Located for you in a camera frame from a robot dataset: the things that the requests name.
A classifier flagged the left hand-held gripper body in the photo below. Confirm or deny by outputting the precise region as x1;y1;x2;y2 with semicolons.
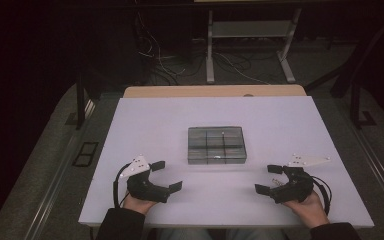
118;154;172;204

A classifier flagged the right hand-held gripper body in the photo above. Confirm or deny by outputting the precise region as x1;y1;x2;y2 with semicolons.
269;152;332;205

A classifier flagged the smoked clear compartment box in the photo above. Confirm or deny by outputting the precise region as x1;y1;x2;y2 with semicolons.
186;125;249;166

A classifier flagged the person's left hand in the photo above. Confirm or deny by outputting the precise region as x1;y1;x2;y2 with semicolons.
123;193;158;216

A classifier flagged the person's right hand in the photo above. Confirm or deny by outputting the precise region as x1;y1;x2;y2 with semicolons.
281;191;331;230

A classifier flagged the light wooden table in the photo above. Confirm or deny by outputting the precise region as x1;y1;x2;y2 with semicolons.
122;84;308;99

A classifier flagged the black stand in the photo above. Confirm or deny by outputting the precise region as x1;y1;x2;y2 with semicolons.
75;72;96;131
349;82;378;130

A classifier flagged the grey metal stand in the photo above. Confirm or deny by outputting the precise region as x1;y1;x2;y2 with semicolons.
205;8;303;85

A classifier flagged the left hand-held gripper black cable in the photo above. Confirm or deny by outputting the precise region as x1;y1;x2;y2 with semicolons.
112;162;132;210

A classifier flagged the hand-held gripper black cable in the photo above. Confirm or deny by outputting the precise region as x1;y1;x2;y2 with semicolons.
112;162;132;210
311;175;333;216

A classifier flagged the right hand-held gripper black cable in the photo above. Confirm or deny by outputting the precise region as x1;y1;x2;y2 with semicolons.
311;175;333;216

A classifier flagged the black floor socket frame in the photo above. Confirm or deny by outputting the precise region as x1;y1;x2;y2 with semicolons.
71;141;100;168

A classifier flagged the metal floor rail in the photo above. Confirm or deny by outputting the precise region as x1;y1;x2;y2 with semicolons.
22;99;97;240
352;128;384;216

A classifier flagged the white floor cable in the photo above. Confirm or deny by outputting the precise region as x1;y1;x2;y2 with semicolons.
213;51;272;85
135;12;188;77

